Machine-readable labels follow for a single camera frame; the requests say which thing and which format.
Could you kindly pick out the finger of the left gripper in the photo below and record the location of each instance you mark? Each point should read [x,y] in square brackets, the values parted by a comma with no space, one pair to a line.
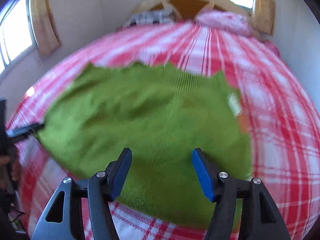
[25,131]

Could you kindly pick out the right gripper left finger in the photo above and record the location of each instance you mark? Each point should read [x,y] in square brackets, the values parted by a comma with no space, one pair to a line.
[62,218]

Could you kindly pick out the green orange striped knit sweater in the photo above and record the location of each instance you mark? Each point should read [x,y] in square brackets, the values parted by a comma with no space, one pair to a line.
[161,114]

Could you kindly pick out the yellow curtain left window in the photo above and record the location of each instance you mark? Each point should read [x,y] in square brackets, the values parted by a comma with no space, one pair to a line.
[44,27]

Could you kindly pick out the red plaid bed sheet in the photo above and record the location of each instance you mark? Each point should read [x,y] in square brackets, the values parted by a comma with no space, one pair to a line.
[283,122]

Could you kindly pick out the blue white folded pillow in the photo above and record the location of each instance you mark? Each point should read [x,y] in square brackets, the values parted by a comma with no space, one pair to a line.
[162,16]

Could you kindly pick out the pink cloth beside bed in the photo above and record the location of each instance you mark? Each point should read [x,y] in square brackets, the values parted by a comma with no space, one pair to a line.
[271,46]

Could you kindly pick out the pink floral pillow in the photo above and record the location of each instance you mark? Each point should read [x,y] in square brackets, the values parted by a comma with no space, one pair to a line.
[225,20]

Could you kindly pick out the yellow curtain right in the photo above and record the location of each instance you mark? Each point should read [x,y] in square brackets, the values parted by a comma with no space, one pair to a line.
[263,16]

